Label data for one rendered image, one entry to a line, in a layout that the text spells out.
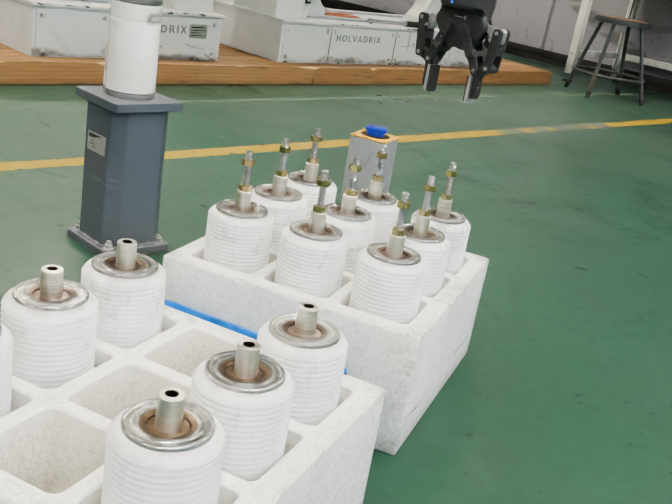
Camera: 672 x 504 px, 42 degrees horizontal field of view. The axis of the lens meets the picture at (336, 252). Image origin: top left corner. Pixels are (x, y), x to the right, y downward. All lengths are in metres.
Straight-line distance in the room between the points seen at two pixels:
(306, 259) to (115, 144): 0.59
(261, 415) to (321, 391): 0.12
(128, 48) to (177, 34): 1.90
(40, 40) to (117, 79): 1.60
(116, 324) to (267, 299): 0.26
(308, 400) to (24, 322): 0.29
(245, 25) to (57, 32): 1.08
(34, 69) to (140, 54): 1.55
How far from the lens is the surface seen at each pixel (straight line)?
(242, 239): 1.23
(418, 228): 1.27
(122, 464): 0.71
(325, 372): 0.89
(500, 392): 1.44
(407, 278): 1.15
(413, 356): 1.13
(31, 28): 3.23
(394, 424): 1.18
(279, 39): 3.88
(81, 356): 0.93
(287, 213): 1.33
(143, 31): 1.64
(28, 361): 0.92
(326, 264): 1.19
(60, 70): 3.22
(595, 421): 1.44
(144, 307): 1.00
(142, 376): 0.96
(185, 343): 1.05
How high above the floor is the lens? 0.64
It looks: 20 degrees down
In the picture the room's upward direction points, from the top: 10 degrees clockwise
